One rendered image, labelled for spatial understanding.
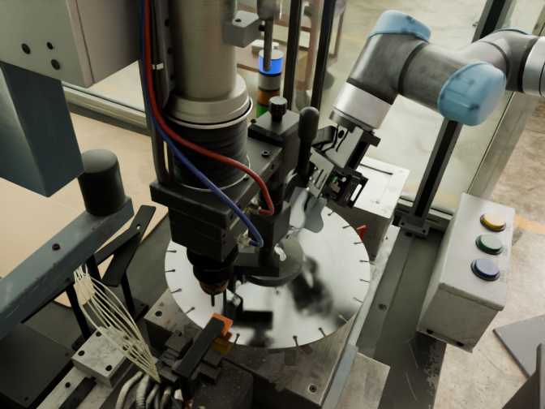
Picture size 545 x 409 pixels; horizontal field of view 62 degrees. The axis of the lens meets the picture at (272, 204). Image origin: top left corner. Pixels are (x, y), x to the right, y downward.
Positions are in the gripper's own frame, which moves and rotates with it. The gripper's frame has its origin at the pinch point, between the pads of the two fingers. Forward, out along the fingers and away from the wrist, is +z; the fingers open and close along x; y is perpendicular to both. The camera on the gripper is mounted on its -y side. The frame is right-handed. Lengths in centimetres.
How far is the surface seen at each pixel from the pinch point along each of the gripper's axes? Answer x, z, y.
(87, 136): -19, 20, -78
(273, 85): -1.7, -18.5, -21.5
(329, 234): 9.0, -1.0, -0.2
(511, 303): 150, 21, -34
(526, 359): 138, 32, -12
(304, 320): 0.0, 7.6, 13.5
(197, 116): -30.0, -16.2, 21.6
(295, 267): 1.1, 3.8, 5.1
